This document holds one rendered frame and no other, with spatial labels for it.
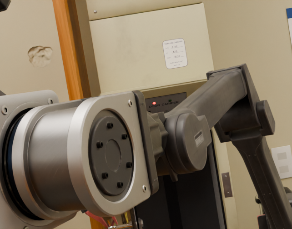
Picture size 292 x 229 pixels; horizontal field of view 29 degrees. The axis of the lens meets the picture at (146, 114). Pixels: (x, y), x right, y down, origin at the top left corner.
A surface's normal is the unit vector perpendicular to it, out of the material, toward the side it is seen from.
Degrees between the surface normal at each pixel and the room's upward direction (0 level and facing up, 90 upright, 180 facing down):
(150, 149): 90
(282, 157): 90
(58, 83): 90
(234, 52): 90
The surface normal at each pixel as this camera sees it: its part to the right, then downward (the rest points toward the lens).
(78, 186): -0.36, 0.39
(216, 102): 0.87, -0.22
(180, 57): 0.04, 0.04
